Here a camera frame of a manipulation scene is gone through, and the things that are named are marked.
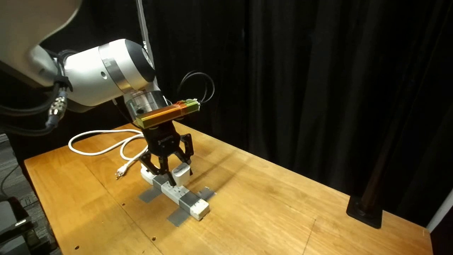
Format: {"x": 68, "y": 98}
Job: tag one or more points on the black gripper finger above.
{"x": 184, "y": 149}
{"x": 151, "y": 171}

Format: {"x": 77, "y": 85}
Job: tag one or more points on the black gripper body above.
{"x": 161, "y": 139}

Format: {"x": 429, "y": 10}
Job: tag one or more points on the white charger head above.
{"x": 181, "y": 173}

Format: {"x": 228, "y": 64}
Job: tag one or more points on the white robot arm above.
{"x": 86, "y": 79}

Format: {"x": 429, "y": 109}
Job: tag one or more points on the white power strip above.
{"x": 189, "y": 204}

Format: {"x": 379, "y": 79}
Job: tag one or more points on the white vertical pole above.
{"x": 143, "y": 21}

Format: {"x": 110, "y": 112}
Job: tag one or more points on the black curtain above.
{"x": 324, "y": 88}

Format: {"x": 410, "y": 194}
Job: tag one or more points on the black pole base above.
{"x": 366, "y": 207}

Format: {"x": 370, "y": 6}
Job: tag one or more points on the grey duct tape strip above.
{"x": 168, "y": 188}
{"x": 191, "y": 204}

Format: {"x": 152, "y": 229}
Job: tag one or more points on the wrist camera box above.
{"x": 167, "y": 113}

